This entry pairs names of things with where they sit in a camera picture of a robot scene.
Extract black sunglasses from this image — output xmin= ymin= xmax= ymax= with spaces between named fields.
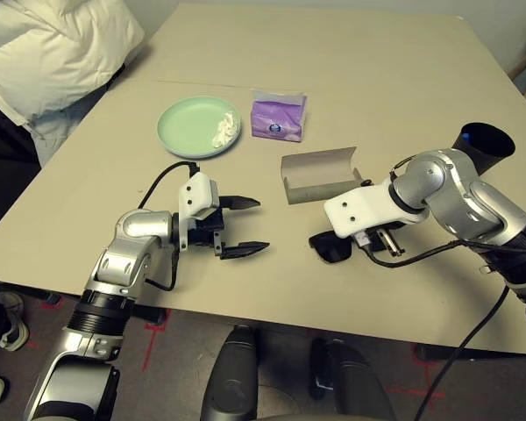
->
xmin=309 ymin=231 xmax=352 ymax=265

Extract black table foot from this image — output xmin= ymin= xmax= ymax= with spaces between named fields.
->
xmin=126 ymin=304 xmax=167 ymax=326

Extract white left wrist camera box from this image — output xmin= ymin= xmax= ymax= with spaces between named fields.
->
xmin=177 ymin=172 xmax=221 ymax=251

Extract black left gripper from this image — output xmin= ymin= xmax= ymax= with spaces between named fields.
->
xmin=187 ymin=195 xmax=271 ymax=262

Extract dark grey robot right leg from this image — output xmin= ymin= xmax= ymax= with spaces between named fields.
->
xmin=309 ymin=337 xmax=398 ymax=421

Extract white tissue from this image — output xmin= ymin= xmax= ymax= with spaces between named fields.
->
xmin=210 ymin=111 xmax=240 ymax=148

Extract dark grey robot leg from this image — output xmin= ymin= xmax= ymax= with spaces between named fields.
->
xmin=200 ymin=325 xmax=259 ymax=421
xmin=309 ymin=337 xmax=398 ymax=421

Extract grey glasses case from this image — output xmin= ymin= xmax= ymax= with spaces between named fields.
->
xmin=281 ymin=146 xmax=364 ymax=206

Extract purple tissue pack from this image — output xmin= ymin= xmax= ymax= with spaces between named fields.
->
xmin=249 ymin=89 xmax=309 ymax=144

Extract black plastic cup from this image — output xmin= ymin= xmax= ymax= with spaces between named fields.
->
xmin=451 ymin=122 xmax=516 ymax=175

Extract mint green plate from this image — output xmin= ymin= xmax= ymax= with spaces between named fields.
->
xmin=156 ymin=96 xmax=243 ymax=160

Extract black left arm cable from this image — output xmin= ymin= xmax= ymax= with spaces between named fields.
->
xmin=138 ymin=161 xmax=202 ymax=293

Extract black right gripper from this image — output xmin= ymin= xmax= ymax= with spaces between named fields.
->
xmin=354 ymin=221 xmax=408 ymax=259

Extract dark grey robot left leg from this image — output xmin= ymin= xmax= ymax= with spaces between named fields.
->
xmin=200 ymin=325 xmax=259 ymax=421

